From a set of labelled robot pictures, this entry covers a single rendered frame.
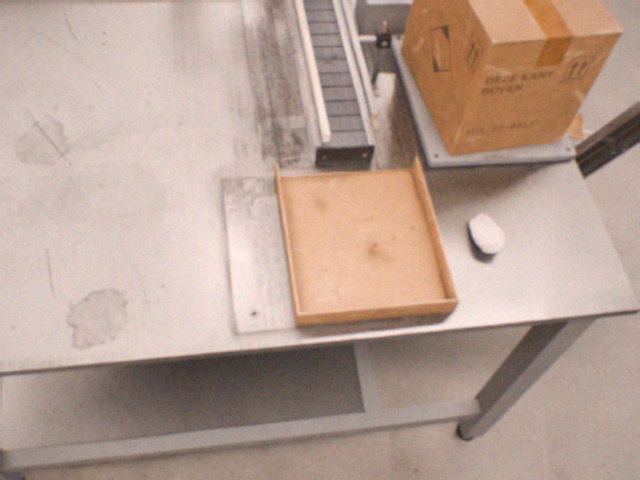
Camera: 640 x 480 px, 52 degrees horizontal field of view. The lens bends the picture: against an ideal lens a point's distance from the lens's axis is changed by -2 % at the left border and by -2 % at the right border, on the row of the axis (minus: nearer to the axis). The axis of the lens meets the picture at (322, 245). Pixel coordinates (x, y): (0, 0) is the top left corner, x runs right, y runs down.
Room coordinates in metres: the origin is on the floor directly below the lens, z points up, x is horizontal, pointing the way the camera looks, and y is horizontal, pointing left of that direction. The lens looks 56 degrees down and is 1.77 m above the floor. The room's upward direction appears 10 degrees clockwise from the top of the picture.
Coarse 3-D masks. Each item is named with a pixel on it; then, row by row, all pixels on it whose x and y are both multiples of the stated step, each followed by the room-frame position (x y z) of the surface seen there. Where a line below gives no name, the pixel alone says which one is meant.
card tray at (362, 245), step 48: (288, 192) 0.72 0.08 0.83; (336, 192) 0.74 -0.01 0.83; (384, 192) 0.76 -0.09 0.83; (288, 240) 0.60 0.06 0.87; (336, 240) 0.64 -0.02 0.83; (384, 240) 0.66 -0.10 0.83; (432, 240) 0.67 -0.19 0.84; (336, 288) 0.55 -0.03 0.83; (384, 288) 0.56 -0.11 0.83; (432, 288) 0.58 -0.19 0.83
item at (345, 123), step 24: (312, 0) 1.21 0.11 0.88; (312, 24) 1.13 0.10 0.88; (336, 24) 1.14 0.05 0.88; (312, 48) 1.06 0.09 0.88; (336, 48) 1.07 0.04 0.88; (336, 72) 1.00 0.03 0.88; (312, 96) 0.95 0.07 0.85; (336, 96) 0.93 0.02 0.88; (336, 120) 0.87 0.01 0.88; (360, 120) 0.88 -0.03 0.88; (336, 144) 0.81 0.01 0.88; (360, 144) 0.82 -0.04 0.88
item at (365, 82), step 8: (344, 0) 1.12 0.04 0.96; (344, 8) 1.09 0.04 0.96; (344, 16) 1.08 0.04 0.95; (352, 24) 1.05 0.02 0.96; (352, 32) 1.02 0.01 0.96; (352, 40) 1.00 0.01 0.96; (352, 48) 0.99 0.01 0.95; (360, 56) 0.96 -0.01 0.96; (360, 64) 0.94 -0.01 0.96; (360, 72) 0.92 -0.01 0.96; (360, 80) 0.91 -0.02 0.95; (368, 80) 0.90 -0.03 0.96; (368, 88) 0.88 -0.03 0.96; (368, 96) 0.86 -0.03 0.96; (368, 104) 0.85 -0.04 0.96; (376, 112) 0.83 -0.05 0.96
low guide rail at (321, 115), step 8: (296, 0) 1.16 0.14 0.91; (296, 8) 1.14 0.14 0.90; (304, 16) 1.11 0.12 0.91; (304, 24) 1.08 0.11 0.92; (304, 32) 1.06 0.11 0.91; (304, 40) 1.04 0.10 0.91; (304, 48) 1.03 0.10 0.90; (312, 56) 0.99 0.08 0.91; (312, 64) 0.97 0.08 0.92; (312, 72) 0.95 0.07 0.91; (312, 80) 0.93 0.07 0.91; (312, 88) 0.92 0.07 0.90; (320, 96) 0.89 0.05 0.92; (320, 104) 0.87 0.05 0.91; (320, 112) 0.85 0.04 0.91; (320, 120) 0.83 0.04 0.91; (320, 128) 0.82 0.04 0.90; (328, 128) 0.81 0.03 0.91; (328, 136) 0.80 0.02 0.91
